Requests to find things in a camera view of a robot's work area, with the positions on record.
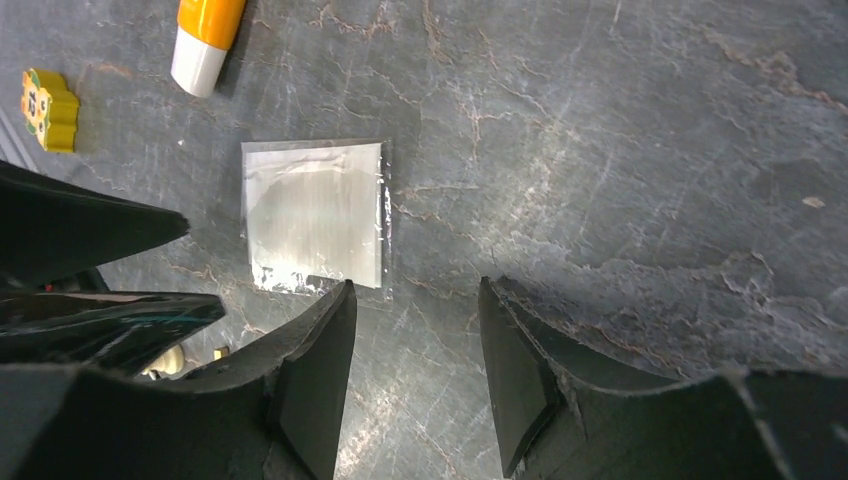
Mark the yellow owl number block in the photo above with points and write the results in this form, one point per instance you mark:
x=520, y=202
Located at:
x=50, y=110

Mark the orange white cream tube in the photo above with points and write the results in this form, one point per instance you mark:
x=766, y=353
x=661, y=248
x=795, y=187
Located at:
x=206, y=30

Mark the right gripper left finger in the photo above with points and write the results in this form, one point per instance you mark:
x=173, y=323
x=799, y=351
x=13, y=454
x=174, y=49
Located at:
x=269, y=410

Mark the small cream chess pawn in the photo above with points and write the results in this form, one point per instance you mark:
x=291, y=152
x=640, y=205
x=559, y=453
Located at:
x=170, y=363

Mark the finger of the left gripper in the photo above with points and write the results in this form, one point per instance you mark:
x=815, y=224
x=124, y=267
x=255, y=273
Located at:
x=51, y=229
x=119, y=331

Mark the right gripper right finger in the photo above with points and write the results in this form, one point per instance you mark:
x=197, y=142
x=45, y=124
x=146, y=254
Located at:
x=562, y=410

